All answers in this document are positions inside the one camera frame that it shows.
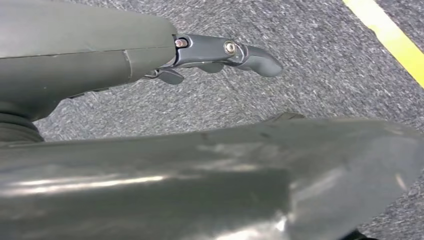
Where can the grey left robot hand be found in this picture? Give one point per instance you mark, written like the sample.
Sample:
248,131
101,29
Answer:
82,39

